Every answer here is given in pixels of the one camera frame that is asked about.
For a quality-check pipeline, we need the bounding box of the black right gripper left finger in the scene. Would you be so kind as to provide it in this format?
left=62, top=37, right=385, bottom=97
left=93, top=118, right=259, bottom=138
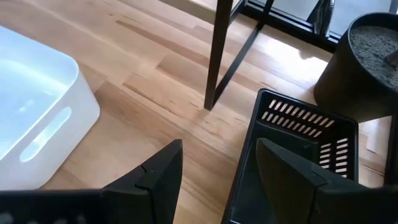
left=0, top=139, right=184, bottom=224

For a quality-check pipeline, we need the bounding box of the black plant pot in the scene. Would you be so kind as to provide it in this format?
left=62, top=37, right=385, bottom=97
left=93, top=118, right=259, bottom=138
left=313, top=12, right=398, bottom=124

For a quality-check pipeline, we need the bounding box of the black plastic basket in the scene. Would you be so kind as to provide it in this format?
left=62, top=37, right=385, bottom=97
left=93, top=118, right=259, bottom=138
left=221, top=88, right=360, bottom=224

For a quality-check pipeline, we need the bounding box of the white plastic basket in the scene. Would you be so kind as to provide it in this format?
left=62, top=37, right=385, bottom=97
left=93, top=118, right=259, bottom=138
left=0, top=25, right=101, bottom=191

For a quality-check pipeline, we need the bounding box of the wooden shelf with black legs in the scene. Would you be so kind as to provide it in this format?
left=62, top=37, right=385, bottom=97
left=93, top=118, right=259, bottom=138
left=158, top=0, right=276, bottom=111

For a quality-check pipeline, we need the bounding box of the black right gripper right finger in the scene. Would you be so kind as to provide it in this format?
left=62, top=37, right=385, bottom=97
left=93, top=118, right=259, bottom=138
left=256, top=138, right=398, bottom=224

